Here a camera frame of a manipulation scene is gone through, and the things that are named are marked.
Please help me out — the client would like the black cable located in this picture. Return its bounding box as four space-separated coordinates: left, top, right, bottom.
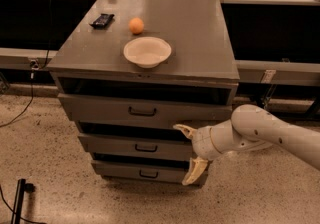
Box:
0 0 68 129

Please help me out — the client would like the dark snack bar wrapper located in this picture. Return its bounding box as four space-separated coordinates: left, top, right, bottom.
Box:
91 14 114 29

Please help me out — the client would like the white bowl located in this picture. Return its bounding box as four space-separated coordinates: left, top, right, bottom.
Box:
123 37 172 68

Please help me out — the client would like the grey bottom drawer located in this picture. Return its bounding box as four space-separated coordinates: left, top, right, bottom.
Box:
91 160 186 184

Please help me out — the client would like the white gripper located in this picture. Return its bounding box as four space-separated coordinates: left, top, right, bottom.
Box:
173 124 221 186

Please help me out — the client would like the grey top drawer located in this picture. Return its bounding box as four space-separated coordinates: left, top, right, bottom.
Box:
58 93 231 129

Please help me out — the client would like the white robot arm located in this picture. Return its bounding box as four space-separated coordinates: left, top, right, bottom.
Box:
174 104 320 185

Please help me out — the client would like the grey drawer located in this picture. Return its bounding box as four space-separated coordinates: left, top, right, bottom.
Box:
91 160 186 184
58 93 231 129
78 133 193 161

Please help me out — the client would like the grey drawer cabinet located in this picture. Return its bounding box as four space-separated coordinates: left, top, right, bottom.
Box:
48 0 239 173

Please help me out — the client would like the black stand bottom left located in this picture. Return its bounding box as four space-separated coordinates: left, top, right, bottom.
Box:
0 179 46 224

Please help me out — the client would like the orange fruit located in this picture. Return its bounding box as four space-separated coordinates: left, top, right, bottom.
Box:
129 17 144 35

